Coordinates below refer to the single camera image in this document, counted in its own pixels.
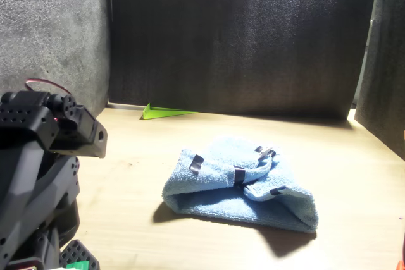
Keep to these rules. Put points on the light blue towel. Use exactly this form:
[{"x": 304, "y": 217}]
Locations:
[{"x": 221, "y": 194}]

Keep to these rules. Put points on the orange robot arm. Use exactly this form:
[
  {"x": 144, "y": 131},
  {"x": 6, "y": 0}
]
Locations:
[{"x": 402, "y": 266}]

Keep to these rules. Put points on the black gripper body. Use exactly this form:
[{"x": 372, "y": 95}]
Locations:
[{"x": 99, "y": 146}]

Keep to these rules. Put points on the lime green plastic bracket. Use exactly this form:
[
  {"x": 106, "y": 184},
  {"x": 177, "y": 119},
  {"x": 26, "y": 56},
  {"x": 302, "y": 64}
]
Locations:
[{"x": 158, "y": 113}]

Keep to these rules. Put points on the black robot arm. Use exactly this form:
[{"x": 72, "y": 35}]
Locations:
[{"x": 28, "y": 181}]

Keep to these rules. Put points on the grey foam panel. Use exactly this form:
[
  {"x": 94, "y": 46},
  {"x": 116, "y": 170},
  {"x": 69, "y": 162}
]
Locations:
[
  {"x": 237, "y": 45},
  {"x": 47, "y": 29},
  {"x": 389, "y": 61}
]

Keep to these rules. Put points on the green table clamp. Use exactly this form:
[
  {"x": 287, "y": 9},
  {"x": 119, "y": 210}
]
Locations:
[{"x": 77, "y": 265}]

